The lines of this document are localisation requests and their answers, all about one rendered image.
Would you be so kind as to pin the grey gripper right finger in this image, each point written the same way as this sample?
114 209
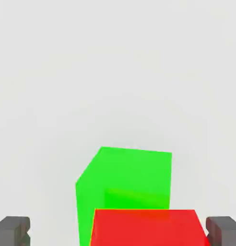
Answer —
225 230

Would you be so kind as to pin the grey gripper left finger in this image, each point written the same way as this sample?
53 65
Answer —
10 230

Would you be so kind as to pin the small red cube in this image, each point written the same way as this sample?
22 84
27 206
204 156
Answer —
146 228

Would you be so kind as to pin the small green cube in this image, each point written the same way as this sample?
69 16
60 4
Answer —
129 173

